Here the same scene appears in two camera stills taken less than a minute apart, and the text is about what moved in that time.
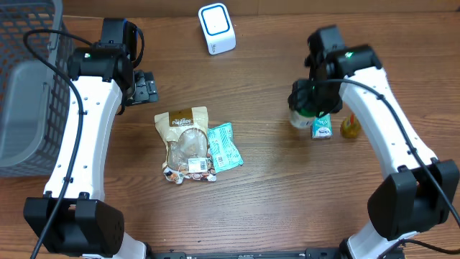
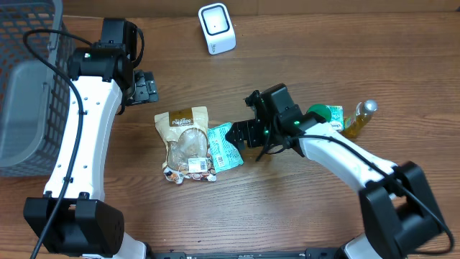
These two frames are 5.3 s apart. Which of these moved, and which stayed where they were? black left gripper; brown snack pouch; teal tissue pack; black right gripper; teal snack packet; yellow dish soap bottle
Moved: black right gripper; teal tissue pack
Stayed: teal snack packet; brown snack pouch; black left gripper; yellow dish soap bottle
